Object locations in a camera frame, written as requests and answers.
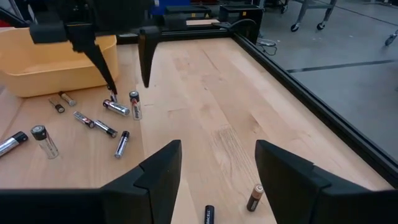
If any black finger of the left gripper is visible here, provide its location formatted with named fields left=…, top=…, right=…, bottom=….
left=66, top=23, right=118, bottom=95
left=137, top=26, right=162, bottom=89

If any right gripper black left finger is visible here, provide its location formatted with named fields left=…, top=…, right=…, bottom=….
left=0, top=139, right=183, bottom=224

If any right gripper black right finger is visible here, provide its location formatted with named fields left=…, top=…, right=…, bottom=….
left=255, top=139, right=398, bottom=224

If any copper black battery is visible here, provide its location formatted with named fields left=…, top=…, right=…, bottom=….
left=204, top=205, right=215, bottom=224
left=246, top=184, right=264, bottom=213

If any blue panel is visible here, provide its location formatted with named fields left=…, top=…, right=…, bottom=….
left=150, top=0, right=191, bottom=16

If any yellow plastic bin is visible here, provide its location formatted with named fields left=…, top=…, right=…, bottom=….
left=0, top=27, right=119, bottom=98

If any silver black battery red print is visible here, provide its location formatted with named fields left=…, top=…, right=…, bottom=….
left=129, top=90, right=143, bottom=121

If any black box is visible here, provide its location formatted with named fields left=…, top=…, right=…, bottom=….
left=219, top=4, right=264, bottom=44
left=164, top=5, right=212, bottom=30

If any large silver black battery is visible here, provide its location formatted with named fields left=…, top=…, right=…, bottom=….
left=30, top=124, right=59, bottom=160

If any grey wheeled cart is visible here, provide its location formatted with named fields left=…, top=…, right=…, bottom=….
left=281, top=0, right=338, bottom=33

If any caster wheel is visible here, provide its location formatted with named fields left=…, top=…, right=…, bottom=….
left=384, top=29, right=398, bottom=47

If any black table edge frame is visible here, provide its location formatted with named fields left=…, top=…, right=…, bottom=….
left=115, top=24, right=398, bottom=190

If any black cable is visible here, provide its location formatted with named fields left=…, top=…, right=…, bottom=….
left=213, top=18, right=259, bottom=32

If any cable on floor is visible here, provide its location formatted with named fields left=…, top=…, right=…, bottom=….
left=256, top=37, right=278, bottom=57

